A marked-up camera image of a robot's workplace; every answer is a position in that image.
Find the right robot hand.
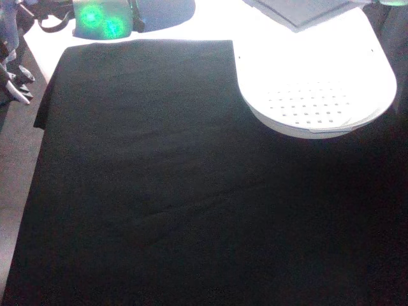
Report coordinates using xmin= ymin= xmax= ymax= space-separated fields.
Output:
xmin=0 ymin=0 xmax=36 ymax=106

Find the dark blue cardboard box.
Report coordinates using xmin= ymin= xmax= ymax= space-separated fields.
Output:
xmin=242 ymin=0 xmax=367 ymax=33

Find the white perforated tray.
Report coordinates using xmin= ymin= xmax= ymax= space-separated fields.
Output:
xmin=234 ymin=6 xmax=398 ymax=140

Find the black cloth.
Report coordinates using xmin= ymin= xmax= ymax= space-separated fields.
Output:
xmin=0 ymin=40 xmax=408 ymax=306

